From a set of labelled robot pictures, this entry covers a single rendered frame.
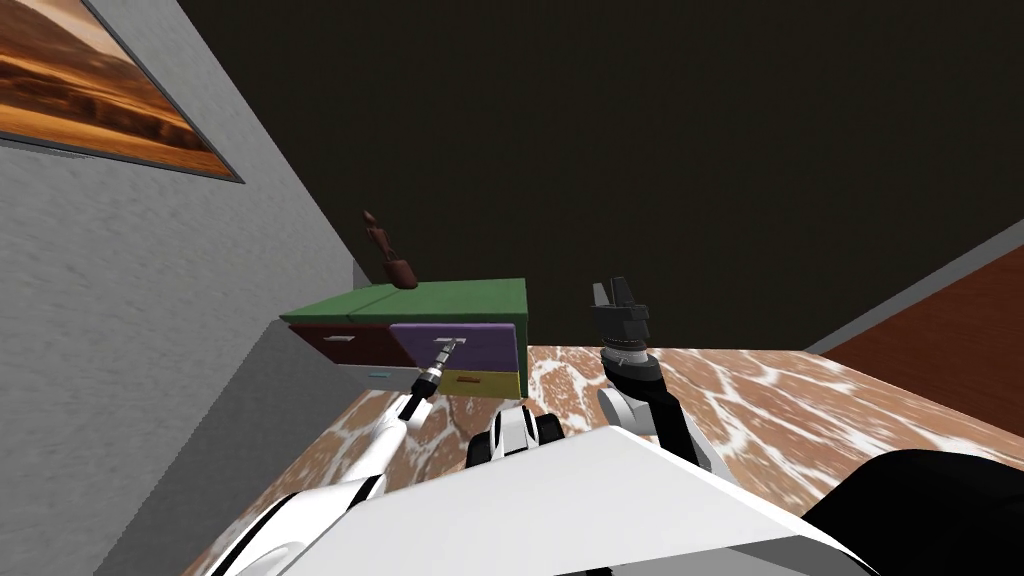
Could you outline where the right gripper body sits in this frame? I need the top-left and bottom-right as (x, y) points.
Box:
(592, 302), (652, 347)

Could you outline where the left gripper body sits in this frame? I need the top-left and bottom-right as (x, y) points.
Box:
(431, 338), (466, 372)

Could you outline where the purple drawer front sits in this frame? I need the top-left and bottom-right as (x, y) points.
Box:
(388, 322), (521, 376)

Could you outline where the green-topped dresser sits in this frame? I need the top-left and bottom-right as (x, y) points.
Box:
(279, 277), (531, 401)

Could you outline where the grey drawer front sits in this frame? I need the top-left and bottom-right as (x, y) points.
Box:
(334, 363), (423, 394)

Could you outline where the yellow drawer front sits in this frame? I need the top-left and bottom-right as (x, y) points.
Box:
(435, 368), (522, 401)

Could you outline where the dark red drawer front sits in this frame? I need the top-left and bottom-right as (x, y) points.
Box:
(287, 323), (418, 370)

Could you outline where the brown wooden figurine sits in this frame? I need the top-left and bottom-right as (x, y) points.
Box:
(361, 209), (419, 290)

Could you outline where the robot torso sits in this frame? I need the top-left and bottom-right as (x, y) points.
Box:
(275, 403), (881, 576)

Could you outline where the framed orange landscape picture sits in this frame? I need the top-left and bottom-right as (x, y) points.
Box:
(0, 0), (245, 185)

